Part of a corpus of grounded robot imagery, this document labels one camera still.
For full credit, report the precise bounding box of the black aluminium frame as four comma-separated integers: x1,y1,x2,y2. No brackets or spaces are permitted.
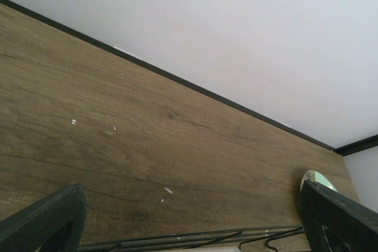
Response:
1,0,377,156

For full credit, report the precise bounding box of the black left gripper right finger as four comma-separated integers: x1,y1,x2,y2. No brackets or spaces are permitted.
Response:
299,180,377,251

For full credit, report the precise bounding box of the light blue flower plate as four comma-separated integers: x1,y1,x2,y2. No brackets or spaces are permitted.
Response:
299,169,338,192

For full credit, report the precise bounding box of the black rimmed striped plate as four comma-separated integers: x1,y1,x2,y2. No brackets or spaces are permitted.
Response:
203,247,240,252

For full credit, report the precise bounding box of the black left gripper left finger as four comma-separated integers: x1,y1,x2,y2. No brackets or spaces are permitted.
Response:
1,183,87,251

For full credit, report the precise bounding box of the black wire dish rack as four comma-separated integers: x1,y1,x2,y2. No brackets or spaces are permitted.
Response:
77,225,304,251

